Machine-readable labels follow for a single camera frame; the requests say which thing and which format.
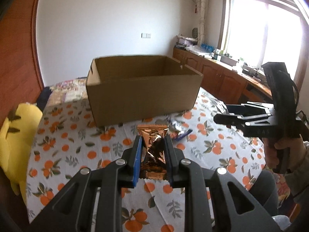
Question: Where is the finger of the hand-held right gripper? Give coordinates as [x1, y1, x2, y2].
[214, 113, 276, 138]
[224, 103, 274, 117]

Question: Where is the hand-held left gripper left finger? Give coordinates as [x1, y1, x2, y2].
[29, 135, 143, 232]

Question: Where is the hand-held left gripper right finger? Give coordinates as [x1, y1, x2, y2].
[164, 135, 283, 232]

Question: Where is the copper foil snack packet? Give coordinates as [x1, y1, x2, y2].
[137, 124, 169, 180]

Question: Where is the brown cardboard box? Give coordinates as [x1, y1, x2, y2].
[86, 55, 203, 127]

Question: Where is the person's right forearm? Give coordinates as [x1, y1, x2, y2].
[285, 140, 309, 199]

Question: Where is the person's right hand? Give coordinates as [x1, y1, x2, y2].
[263, 135, 307, 172]

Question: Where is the silver blue snack packet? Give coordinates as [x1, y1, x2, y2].
[168, 119, 194, 142]

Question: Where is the long wooden cabinet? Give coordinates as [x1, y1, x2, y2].
[172, 47, 276, 104]

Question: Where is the grey rectangular box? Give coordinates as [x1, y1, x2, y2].
[221, 55, 236, 66]

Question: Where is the clear plastic bag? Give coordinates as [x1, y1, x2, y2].
[187, 46, 215, 58]

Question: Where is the orange fruit print sheet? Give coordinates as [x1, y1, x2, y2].
[25, 87, 285, 232]

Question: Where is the person's grey trouser leg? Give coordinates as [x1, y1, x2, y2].
[249, 170, 280, 217]

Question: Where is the wooden framed window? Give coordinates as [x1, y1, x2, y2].
[217, 0, 309, 87]

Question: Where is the stack of boxes and papers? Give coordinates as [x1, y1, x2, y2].
[175, 35, 197, 51]

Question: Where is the floral patterned quilt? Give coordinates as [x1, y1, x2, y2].
[49, 77, 90, 105]

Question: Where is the patterned beige curtain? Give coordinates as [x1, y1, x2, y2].
[192, 0, 207, 46]

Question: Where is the dark blue cloth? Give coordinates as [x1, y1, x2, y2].
[36, 86, 52, 109]

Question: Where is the yellow plush toy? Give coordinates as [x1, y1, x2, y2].
[0, 103, 43, 206]

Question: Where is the brown wooden wardrobe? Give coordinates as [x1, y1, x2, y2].
[0, 0, 45, 131]

